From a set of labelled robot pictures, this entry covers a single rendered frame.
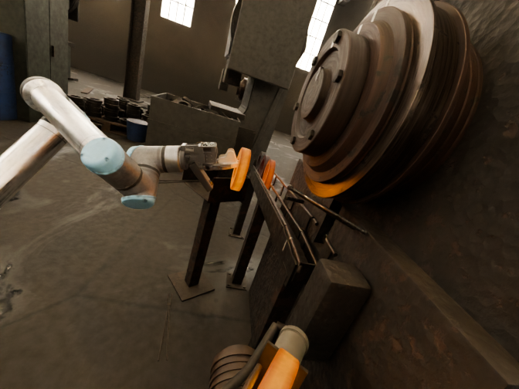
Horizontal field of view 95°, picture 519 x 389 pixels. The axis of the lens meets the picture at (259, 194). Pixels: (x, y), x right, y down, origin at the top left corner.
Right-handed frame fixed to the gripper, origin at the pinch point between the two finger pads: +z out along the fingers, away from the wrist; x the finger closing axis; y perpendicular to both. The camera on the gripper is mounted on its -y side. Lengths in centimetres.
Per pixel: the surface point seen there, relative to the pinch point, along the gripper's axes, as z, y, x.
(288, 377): 5, -7, -64
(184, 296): -32, -78, 16
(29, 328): -84, -63, -10
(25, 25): -218, 81, 234
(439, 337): 28, -8, -60
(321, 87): 17.5, 24.9, -25.5
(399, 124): 25, 19, -43
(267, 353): 3, -15, -56
